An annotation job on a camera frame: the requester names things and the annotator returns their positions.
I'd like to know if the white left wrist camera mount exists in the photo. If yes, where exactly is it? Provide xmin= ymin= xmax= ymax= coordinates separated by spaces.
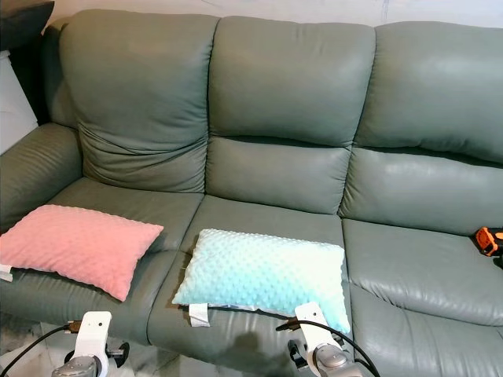
xmin=76 ymin=311 xmax=113 ymax=364

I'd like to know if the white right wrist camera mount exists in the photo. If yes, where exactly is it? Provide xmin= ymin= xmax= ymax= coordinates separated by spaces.
xmin=292 ymin=302 xmax=343 ymax=353

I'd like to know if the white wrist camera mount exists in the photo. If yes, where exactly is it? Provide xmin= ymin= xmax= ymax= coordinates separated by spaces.
xmin=76 ymin=311 xmax=113 ymax=364
xmin=292 ymin=302 xmax=343 ymax=353

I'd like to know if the green leather sofa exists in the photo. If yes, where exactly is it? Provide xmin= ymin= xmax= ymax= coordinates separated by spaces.
xmin=0 ymin=9 xmax=503 ymax=377

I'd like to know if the orange and black tool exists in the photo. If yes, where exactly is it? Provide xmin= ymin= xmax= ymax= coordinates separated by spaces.
xmin=474 ymin=225 xmax=503 ymax=270

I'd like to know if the pink dotted plush pillow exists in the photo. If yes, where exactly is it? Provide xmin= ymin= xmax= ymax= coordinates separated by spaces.
xmin=0 ymin=204 xmax=165 ymax=303

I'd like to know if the teal dotted plush pillow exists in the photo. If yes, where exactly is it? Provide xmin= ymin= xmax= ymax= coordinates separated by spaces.
xmin=171 ymin=228 xmax=352 ymax=335

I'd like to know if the dark grey cushion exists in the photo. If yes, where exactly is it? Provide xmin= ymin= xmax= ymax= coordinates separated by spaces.
xmin=0 ymin=0 xmax=55 ymax=53

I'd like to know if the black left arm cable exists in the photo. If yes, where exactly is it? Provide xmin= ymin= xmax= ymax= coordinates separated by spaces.
xmin=2 ymin=320 xmax=83 ymax=377

